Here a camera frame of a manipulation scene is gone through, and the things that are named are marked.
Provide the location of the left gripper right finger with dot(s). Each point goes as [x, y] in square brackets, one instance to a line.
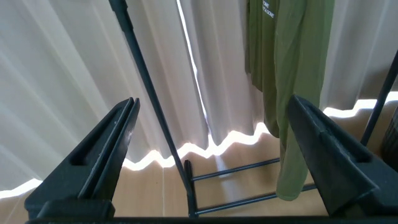
[329, 168]

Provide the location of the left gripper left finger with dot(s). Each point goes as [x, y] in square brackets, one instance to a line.
[59, 189]

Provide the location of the green long-sleeved shirt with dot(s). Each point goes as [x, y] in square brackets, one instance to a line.
[292, 56]

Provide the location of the beige curtain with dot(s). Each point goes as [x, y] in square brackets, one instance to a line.
[62, 77]

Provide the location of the black clothes rack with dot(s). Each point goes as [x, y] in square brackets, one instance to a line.
[140, 62]

